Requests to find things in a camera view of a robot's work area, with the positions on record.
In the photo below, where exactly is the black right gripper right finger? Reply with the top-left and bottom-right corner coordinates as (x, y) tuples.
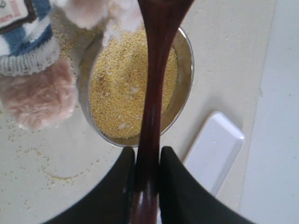
(159, 147), (251, 224)

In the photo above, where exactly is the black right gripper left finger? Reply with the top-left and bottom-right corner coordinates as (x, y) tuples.
(46, 147), (135, 224)

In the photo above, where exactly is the plush teddy bear striped sweater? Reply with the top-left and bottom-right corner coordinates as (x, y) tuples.
(0, 0), (142, 130)

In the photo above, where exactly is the dark red wooden spoon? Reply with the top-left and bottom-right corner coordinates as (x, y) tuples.
(130, 0), (193, 224)

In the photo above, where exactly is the white rectangular plastic tray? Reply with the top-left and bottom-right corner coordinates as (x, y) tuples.
(183, 111), (245, 196)

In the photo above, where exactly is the steel bowl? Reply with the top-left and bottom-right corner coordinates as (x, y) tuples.
(77, 27), (194, 147)

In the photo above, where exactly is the yellow millet in bowl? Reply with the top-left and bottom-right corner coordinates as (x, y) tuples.
(89, 31), (179, 140)

